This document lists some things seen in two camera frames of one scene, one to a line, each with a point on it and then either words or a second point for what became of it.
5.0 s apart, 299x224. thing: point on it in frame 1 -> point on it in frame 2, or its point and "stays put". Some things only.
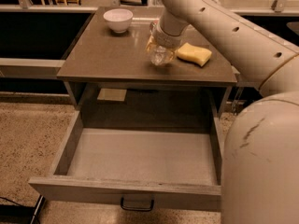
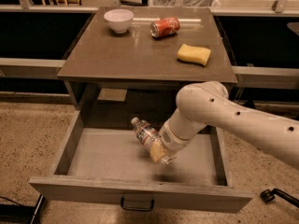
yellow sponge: [195, 54] stays put
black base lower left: [21, 215] stays put
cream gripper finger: [148, 48] -> [156, 151]
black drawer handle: [136, 208] stays put
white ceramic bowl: [119, 20] stays put
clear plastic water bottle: [162, 56] -> [147, 134]
